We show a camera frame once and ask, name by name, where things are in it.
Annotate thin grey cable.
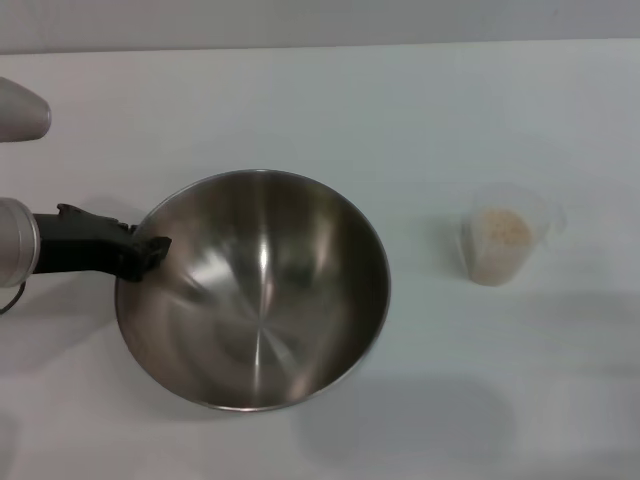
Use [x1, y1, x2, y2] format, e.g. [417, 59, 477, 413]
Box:
[0, 281, 27, 316]

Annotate clear plastic measuring cup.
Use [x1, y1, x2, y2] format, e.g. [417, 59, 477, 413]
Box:
[460, 183, 568, 288]

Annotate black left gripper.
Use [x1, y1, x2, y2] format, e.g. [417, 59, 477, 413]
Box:
[31, 202, 173, 284]

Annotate white rice grains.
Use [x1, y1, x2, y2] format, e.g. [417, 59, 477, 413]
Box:
[470, 207, 533, 286]

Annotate stainless steel mixing bowl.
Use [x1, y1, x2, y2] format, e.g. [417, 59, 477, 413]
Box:
[114, 168, 392, 413]

